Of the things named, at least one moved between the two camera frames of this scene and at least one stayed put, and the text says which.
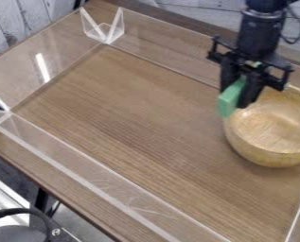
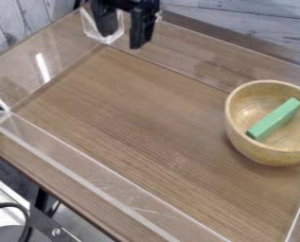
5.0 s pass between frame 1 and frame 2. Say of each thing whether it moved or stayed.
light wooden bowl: stayed
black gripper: moved
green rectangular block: moved
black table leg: stayed
